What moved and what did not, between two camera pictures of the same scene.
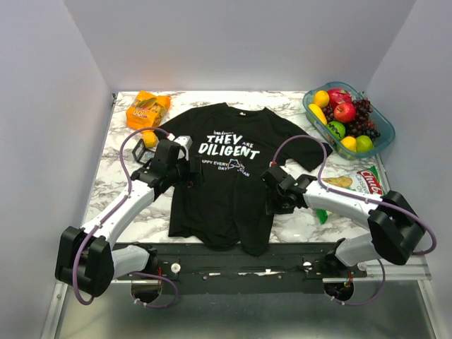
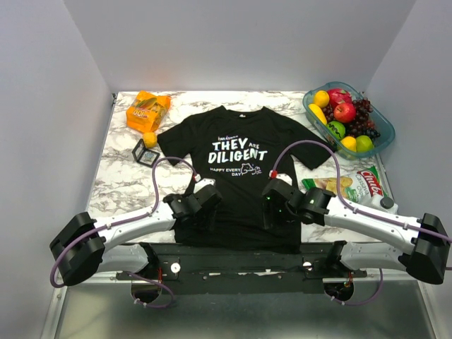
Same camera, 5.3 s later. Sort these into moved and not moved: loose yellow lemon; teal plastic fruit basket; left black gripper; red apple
Moved: left black gripper
Not moved: red apple; loose yellow lemon; teal plastic fruit basket
